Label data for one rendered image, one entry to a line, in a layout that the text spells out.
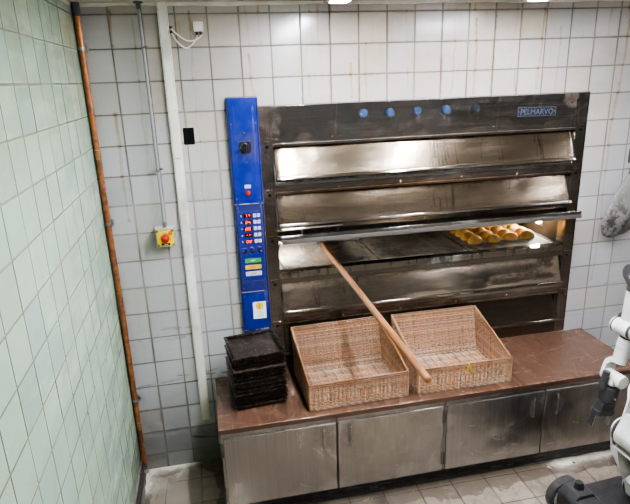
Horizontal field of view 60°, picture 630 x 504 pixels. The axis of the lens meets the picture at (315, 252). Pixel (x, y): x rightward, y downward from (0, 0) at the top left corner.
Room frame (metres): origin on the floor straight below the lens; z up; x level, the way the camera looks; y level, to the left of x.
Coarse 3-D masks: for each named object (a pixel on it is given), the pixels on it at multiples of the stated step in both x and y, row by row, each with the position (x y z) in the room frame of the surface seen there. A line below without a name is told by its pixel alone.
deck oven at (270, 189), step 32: (576, 128) 3.30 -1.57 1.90; (576, 160) 3.30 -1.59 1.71; (288, 192) 2.97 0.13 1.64; (576, 192) 3.31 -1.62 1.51; (352, 224) 3.04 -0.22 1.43; (384, 224) 3.17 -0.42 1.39; (544, 224) 3.50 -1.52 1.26; (512, 256) 3.23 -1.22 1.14; (544, 256) 3.27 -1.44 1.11; (544, 288) 3.28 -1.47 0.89; (288, 320) 2.96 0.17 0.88; (320, 320) 3.00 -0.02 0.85; (352, 352) 3.03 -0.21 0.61
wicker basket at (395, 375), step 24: (312, 336) 2.93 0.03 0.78; (336, 336) 2.95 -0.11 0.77; (360, 336) 2.98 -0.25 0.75; (384, 336) 2.94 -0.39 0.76; (336, 360) 2.92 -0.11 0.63; (384, 360) 2.93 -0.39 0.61; (336, 384) 2.50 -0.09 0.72; (360, 384) 2.53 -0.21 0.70; (384, 384) 2.56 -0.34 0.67; (408, 384) 2.59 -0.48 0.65; (312, 408) 2.47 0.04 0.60
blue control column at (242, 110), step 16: (240, 112) 2.89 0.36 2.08; (240, 128) 2.89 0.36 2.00; (256, 128) 2.91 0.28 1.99; (256, 144) 2.91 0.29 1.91; (240, 160) 2.89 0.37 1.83; (256, 160) 2.91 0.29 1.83; (240, 176) 2.89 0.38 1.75; (256, 176) 2.91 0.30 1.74; (240, 192) 2.89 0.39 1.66; (256, 192) 2.90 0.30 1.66; (240, 208) 2.89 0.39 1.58; (256, 208) 2.90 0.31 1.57; (240, 256) 2.88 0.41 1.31; (240, 272) 2.88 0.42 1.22; (240, 288) 2.90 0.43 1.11; (256, 288) 2.90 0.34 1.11; (256, 320) 2.89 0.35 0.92
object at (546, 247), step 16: (416, 256) 3.16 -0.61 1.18; (432, 256) 3.15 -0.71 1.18; (448, 256) 3.15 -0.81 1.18; (464, 256) 3.17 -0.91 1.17; (480, 256) 3.19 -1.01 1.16; (496, 256) 3.21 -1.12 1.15; (288, 272) 2.96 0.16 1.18; (304, 272) 2.98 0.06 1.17; (320, 272) 3.00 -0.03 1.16; (336, 272) 3.02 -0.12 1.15
